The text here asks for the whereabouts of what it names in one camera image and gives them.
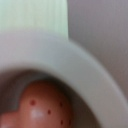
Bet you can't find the pink toy pot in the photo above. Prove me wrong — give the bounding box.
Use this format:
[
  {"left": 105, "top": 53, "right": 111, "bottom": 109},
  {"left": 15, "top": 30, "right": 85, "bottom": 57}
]
[{"left": 0, "top": 31, "right": 128, "bottom": 128}]

